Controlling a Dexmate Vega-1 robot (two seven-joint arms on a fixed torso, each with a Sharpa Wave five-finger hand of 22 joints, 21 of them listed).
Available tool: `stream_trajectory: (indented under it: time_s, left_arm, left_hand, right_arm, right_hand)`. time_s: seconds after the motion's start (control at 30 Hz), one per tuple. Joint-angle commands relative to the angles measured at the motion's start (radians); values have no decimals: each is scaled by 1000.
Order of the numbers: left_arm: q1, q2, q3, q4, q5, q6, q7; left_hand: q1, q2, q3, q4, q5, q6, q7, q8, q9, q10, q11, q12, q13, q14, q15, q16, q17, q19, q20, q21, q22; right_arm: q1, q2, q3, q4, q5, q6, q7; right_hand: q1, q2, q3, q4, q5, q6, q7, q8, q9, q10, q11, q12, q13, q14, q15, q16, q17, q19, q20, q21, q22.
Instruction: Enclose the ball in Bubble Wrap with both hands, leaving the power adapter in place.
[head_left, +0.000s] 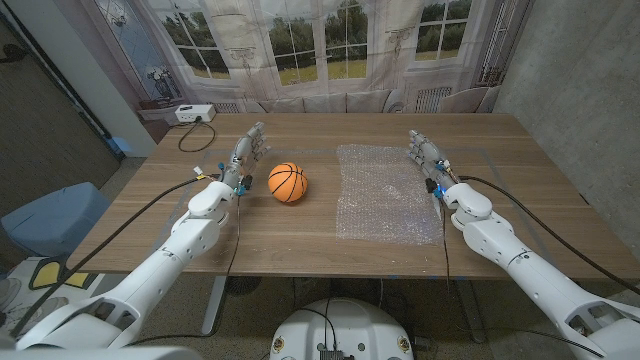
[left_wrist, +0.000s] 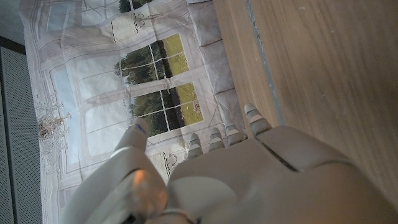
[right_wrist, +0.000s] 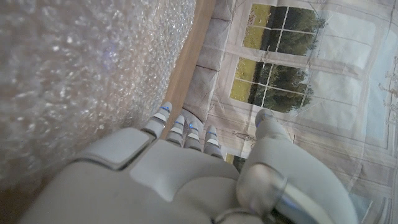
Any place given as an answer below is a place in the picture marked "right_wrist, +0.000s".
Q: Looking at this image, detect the printed window scene backdrop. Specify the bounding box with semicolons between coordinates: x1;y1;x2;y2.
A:
182;0;398;224

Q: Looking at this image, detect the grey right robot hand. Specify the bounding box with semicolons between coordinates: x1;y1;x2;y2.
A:
17;101;359;224

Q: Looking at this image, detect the clear bubble wrap sheet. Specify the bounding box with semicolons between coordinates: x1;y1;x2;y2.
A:
0;0;197;191

